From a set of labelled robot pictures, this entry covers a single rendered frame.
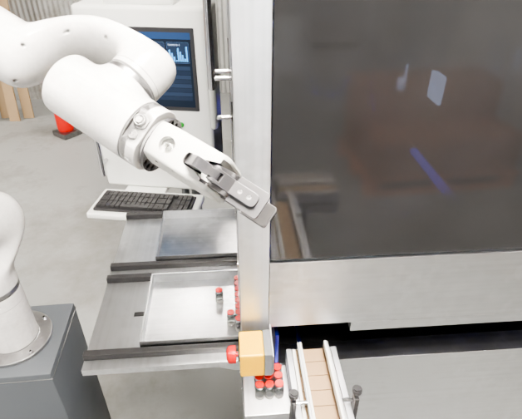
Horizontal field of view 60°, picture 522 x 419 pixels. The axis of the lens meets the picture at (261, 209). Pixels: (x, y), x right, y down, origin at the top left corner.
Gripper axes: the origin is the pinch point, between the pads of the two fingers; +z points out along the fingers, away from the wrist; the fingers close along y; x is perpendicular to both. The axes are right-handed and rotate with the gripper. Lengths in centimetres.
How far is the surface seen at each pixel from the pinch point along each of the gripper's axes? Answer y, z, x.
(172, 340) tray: 63, -12, 36
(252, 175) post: 26.9, -9.7, -6.2
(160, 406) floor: 151, -16, 87
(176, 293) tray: 79, -22, 29
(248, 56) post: 12.3, -17.4, -20.1
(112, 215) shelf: 119, -71, 27
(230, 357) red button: 49, 4, 28
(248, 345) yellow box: 49, 6, 23
